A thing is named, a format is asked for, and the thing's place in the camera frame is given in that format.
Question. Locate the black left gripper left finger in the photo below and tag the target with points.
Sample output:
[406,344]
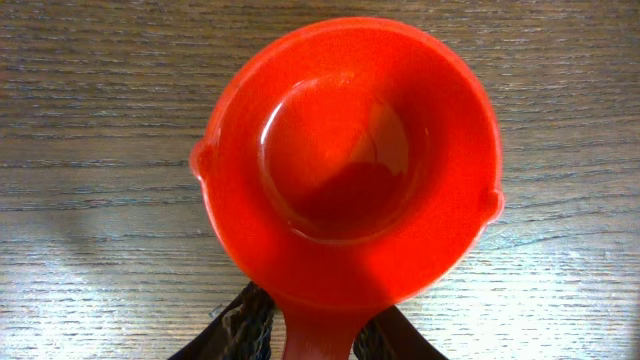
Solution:
[241,331]

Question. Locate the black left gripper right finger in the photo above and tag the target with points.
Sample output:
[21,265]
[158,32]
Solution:
[391,336]

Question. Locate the red measuring scoop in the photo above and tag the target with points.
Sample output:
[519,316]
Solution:
[347,166]

